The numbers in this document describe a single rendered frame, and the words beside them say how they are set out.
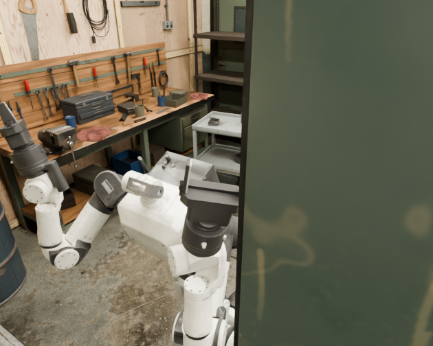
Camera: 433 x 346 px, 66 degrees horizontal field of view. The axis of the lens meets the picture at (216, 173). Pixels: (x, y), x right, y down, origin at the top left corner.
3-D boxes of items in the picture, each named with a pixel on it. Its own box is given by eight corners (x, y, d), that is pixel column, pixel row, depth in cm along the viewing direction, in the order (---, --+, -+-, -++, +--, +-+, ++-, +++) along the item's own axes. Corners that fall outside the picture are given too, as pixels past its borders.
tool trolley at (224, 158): (194, 208, 339) (190, 117, 294) (212, 187, 376) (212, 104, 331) (278, 228, 308) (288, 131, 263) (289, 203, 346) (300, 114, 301)
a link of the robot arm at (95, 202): (100, 202, 125) (120, 171, 126) (117, 215, 123) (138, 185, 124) (82, 200, 114) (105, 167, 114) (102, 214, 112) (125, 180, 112)
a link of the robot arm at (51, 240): (31, 209, 108) (38, 257, 115) (38, 224, 100) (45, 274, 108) (66, 202, 114) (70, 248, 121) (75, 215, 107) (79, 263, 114)
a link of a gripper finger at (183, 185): (191, 168, 56) (186, 194, 60) (192, 156, 58) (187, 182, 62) (181, 167, 56) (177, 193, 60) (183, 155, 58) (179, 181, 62)
